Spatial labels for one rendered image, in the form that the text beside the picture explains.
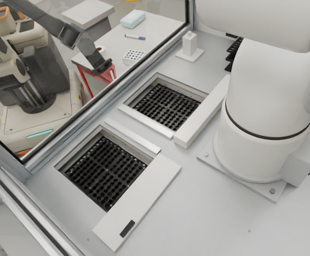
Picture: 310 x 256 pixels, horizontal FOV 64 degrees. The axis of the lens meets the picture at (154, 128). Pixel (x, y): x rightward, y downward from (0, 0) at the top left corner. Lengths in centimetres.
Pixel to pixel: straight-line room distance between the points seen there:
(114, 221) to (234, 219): 30
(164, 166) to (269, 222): 29
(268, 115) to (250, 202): 26
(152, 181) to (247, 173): 25
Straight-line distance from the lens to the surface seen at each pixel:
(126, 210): 67
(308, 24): 25
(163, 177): 69
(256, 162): 63
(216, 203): 68
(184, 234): 65
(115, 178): 79
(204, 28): 120
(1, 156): 77
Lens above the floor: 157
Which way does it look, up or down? 51 degrees down
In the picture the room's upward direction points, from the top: 11 degrees counter-clockwise
